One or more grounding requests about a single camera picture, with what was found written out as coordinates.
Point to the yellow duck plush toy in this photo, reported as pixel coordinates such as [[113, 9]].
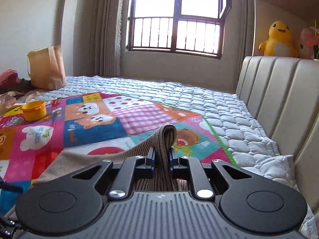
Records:
[[280, 42]]

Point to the yellow plastic bowl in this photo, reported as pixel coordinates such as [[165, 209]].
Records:
[[34, 110]]

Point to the beige striped knit garment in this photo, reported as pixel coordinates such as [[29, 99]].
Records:
[[149, 191]]

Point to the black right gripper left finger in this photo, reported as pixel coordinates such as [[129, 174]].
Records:
[[133, 169]]

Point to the colourful patchwork play mat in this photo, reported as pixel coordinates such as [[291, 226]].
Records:
[[79, 131]]

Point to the pile of red clothes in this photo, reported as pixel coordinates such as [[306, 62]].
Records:
[[15, 91]]

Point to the grey quilted mattress cover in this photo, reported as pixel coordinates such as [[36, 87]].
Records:
[[242, 135]]

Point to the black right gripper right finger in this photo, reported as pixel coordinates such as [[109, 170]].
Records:
[[190, 169]]

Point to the pink plush toy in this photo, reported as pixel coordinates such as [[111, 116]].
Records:
[[308, 39]]

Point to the beige padded headboard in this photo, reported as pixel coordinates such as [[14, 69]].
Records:
[[282, 94]]

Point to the brown framed barred window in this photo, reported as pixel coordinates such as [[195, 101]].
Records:
[[191, 27]]

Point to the brown paper bag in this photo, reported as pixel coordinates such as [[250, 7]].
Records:
[[46, 68]]

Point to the beige pleated curtain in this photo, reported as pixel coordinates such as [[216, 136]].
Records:
[[97, 38]]

